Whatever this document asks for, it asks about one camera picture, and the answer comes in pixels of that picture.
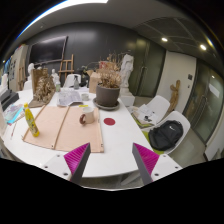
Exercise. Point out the small white cup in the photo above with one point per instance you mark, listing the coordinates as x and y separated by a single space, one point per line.
85 96

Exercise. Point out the wooden easel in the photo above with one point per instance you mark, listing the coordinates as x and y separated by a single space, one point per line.
66 67

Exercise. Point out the wooden figure sculpture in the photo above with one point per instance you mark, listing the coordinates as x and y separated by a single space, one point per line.
174 95

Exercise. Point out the white mug red handle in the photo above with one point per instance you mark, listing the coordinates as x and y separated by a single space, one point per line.
87 116

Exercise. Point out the beige wooden board mat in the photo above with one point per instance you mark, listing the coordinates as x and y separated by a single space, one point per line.
61 130

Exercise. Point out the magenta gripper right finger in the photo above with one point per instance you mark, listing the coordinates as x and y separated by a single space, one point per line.
146 161

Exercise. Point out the grey pot dried plant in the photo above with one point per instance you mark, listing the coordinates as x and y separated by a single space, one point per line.
108 88

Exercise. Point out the brown carved wood sculpture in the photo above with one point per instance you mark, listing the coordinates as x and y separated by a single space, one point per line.
43 88

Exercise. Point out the yellow plastic bottle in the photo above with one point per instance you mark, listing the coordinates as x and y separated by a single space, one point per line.
31 121

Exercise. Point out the white plaster statue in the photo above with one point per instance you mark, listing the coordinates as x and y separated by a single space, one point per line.
125 72

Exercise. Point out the red round coaster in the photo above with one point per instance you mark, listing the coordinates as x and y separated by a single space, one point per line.
109 121

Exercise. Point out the black wall screen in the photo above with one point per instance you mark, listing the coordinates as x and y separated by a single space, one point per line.
49 50

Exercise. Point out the open magazine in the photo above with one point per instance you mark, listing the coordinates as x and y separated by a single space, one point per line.
66 98

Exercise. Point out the brown cardboard box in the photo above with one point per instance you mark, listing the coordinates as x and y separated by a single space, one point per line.
94 81

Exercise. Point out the white chair with backpack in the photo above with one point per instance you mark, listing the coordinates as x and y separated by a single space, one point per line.
177 116

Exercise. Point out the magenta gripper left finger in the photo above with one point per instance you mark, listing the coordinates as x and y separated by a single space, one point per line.
76 161

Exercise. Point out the black backpack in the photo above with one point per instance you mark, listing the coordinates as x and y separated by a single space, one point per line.
165 136

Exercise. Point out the white chair with papers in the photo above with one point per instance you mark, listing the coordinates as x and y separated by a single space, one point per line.
152 113

